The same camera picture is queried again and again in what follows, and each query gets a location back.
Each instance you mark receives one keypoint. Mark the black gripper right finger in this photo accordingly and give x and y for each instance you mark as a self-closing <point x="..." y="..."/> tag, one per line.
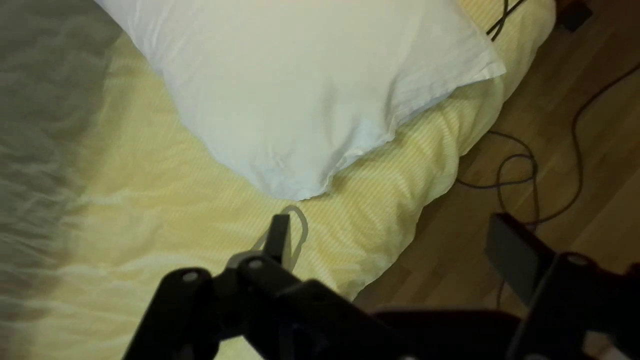
<point x="566" y="294"/>

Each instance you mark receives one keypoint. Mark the large white pillow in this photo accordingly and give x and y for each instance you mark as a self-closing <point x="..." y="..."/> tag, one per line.
<point x="289" y="92"/>

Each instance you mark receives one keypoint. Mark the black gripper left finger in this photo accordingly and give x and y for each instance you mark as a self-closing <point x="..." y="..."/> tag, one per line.
<point x="257" y="298"/>

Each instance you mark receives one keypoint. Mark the yellow bed comforter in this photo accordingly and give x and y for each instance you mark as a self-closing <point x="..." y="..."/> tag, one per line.
<point x="102" y="190"/>

